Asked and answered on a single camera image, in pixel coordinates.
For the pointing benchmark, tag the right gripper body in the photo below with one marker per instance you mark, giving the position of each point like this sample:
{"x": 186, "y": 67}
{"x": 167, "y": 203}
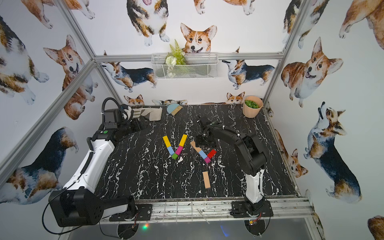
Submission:
{"x": 202, "y": 140}

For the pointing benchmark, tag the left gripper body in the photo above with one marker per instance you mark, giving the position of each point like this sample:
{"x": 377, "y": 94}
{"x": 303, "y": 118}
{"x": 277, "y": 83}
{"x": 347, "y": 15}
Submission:
{"x": 139, "y": 120}

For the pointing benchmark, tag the long natural wood block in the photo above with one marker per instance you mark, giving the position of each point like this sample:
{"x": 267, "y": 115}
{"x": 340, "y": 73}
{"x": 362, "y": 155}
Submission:
{"x": 197, "y": 149}

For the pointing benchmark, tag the red block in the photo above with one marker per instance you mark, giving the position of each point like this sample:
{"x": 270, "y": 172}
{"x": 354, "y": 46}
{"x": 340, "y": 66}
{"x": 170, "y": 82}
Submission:
{"x": 211, "y": 154}

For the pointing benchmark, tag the light blue rectangular block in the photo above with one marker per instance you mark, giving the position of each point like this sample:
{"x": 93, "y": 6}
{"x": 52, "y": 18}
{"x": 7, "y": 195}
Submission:
{"x": 202, "y": 154}

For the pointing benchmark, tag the long yellow block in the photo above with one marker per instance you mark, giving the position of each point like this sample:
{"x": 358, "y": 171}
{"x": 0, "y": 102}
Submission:
{"x": 183, "y": 140}

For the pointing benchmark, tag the small magenta block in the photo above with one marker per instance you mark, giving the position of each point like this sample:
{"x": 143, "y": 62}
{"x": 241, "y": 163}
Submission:
{"x": 207, "y": 160}

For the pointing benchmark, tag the magenta rectangular block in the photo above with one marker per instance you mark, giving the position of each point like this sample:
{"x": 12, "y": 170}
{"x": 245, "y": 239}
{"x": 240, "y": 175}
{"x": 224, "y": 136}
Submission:
{"x": 179, "y": 150}

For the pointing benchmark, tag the short yellow block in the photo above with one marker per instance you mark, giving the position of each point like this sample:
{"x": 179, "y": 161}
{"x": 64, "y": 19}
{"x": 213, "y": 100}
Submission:
{"x": 167, "y": 142}

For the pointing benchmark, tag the small light blue block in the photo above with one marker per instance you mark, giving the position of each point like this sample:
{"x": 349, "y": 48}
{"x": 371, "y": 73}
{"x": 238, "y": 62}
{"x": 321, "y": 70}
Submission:
{"x": 170, "y": 150}

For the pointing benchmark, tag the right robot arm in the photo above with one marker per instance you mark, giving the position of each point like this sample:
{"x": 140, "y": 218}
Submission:
{"x": 252, "y": 156}

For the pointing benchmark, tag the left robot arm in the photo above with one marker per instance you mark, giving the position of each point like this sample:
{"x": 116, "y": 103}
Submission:
{"x": 77, "y": 204}

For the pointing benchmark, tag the beige work glove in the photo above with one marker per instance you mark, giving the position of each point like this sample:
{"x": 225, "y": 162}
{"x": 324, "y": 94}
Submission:
{"x": 152, "y": 114}

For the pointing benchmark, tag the pink pot with greens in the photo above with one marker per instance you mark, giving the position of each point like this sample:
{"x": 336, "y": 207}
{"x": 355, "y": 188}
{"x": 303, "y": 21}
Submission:
{"x": 252, "y": 106}

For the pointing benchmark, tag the green fern plant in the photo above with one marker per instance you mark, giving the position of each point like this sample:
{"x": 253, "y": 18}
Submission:
{"x": 175, "y": 61}

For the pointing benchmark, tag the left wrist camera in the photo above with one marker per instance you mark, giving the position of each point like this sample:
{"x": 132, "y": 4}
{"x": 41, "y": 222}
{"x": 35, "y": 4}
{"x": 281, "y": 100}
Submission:
{"x": 112, "y": 118}

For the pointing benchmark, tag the white wire basket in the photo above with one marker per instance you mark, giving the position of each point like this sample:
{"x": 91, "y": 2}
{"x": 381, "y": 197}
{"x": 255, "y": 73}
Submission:
{"x": 189, "y": 66}

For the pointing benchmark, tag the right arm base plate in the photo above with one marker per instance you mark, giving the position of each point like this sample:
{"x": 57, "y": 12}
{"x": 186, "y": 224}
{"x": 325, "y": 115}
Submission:
{"x": 245, "y": 209}

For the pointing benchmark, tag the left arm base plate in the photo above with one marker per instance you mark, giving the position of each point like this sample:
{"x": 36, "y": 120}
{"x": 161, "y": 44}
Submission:
{"x": 143, "y": 213}

